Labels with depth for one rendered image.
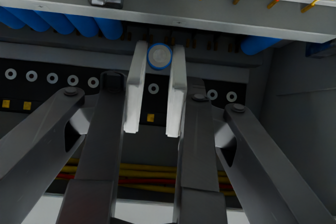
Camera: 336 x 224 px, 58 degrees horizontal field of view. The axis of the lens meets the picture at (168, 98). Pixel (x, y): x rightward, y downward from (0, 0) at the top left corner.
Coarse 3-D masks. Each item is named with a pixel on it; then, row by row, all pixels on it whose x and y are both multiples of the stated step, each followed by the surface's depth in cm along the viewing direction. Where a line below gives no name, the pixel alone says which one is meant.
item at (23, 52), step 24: (0, 48) 30; (24, 48) 30; (48, 48) 30; (288, 48) 29; (312, 48) 21; (168, 72) 31; (192, 72) 31; (216, 72) 31; (240, 72) 31; (288, 72) 29; (312, 72) 24
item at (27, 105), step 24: (0, 72) 30; (24, 72) 31; (48, 72) 31; (72, 72) 31; (96, 72) 31; (0, 96) 30; (24, 96) 30; (48, 96) 31; (144, 96) 31; (240, 96) 32; (144, 120) 31
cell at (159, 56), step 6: (150, 48) 21; (156, 48) 21; (162, 48) 21; (168, 48) 21; (150, 54) 21; (156, 54) 20; (162, 54) 20; (168, 54) 21; (150, 60) 21; (156, 60) 20; (162, 60) 21; (168, 60) 21; (150, 66) 23; (156, 66) 21; (162, 66) 21
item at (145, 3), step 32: (0, 0) 17; (32, 0) 17; (64, 0) 17; (128, 0) 17; (160, 0) 17; (192, 0) 18; (224, 0) 18; (256, 0) 18; (256, 32) 19; (288, 32) 18; (320, 32) 18
